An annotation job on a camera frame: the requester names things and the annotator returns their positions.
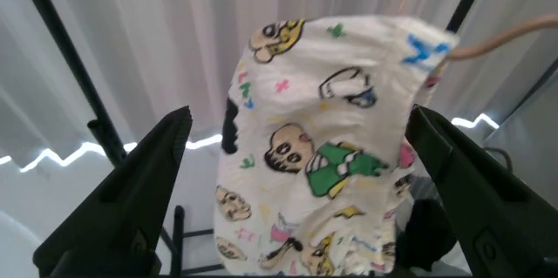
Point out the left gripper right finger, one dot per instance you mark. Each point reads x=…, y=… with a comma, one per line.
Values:
x=501, y=225

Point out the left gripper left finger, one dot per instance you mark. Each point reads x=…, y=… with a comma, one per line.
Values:
x=122, y=225

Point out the cream printed garment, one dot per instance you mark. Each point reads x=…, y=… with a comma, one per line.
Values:
x=327, y=117

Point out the black clothes rack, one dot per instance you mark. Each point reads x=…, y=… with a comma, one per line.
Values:
x=63, y=47

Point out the white curtain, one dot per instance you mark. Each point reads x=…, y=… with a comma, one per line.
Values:
x=152, y=51

